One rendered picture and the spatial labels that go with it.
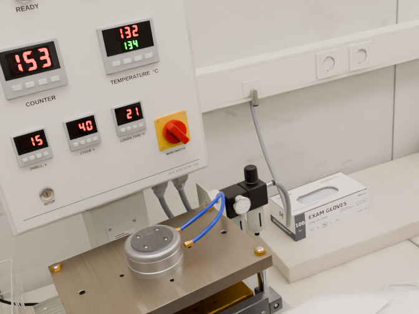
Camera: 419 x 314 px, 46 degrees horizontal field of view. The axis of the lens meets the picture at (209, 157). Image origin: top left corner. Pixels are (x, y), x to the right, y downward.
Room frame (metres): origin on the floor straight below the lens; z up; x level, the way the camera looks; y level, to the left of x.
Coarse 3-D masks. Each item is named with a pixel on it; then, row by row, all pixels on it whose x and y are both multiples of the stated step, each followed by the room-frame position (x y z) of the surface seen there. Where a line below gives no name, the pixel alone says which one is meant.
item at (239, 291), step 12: (228, 288) 0.55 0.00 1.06; (240, 288) 0.55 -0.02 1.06; (204, 300) 0.54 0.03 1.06; (216, 300) 0.53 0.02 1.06; (228, 300) 0.53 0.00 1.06; (240, 300) 0.53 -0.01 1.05; (180, 312) 0.52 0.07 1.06; (192, 312) 0.52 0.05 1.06; (204, 312) 0.51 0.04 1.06; (216, 312) 0.51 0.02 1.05
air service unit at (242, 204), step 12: (252, 168) 0.79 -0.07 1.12; (252, 180) 0.79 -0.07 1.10; (216, 192) 0.77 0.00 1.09; (228, 192) 0.78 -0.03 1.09; (240, 192) 0.77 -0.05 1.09; (252, 192) 0.78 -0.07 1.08; (264, 192) 0.79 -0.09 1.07; (216, 204) 0.75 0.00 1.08; (228, 204) 0.76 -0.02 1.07; (240, 204) 0.75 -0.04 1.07; (252, 204) 0.78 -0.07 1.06; (264, 204) 0.79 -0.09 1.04; (228, 216) 0.76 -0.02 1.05; (240, 216) 0.77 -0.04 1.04; (252, 216) 0.79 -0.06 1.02; (240, 228) 0.77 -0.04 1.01; (252, 228) 0.79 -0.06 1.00
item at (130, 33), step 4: (132, 24) 0.71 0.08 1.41; (136, 24) 0.72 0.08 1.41; (116, 28) 0.70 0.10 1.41; (120, 28) 0.71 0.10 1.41; (124, 28) 0.71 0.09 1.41; (128, 28) 0.71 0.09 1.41; (132, 28) 0.71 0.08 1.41; (136, 28) 0.72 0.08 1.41; (116, 32) 0.70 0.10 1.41; (120, 32) 0.70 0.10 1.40; (124, 32) 0.71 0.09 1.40; (128, 32) 0.71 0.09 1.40; (132, 32) 0.71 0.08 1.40; (136, 32) 0.71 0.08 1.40; (116, 36) 0.70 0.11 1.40; (120, 36) 0.70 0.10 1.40; (124, 36) 0.71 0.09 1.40; (128, 36) 0.71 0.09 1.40; (132, 36) 0.71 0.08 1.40; (136, 36) 0.71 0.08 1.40; (120, 40) 0.70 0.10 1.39
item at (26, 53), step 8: (32, 48) 0.65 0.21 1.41; (40, 48) 0.66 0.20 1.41; (48, 48) 0.66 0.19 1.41; (8, 56) 0.64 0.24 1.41; (16, 56) 0.64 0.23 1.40; (24, 56) 0.65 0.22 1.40; (32, 56) 0.65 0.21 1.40; (40, 56) 0.66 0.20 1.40; (48, 56) 0.66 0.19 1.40; (8, 64) 0.64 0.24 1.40; (16, 64) 0.64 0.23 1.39; (24, 64) 0.65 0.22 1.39; (32, 64) 0.65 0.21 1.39; (40, 64) 0.65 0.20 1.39; (48, 64) 0.66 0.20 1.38; (16, 72) 0.64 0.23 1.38; (24, 72) 0.65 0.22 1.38
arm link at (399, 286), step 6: (390, 282) 0.33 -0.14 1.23; (396, 282) 0.34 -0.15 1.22; (402, 282) 0.34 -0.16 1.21; (408, 282) 0.35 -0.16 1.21; (414, 282) 0.36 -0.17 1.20; (378, 288) 0.32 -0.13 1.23; (384, 288) 0.32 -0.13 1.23; (390, 288) 0.31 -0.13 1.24; (396, 288) 0.30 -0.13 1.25; (402, 288) 0.30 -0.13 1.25; (408, 288) 0.30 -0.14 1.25; (414, 288) 0.30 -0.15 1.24
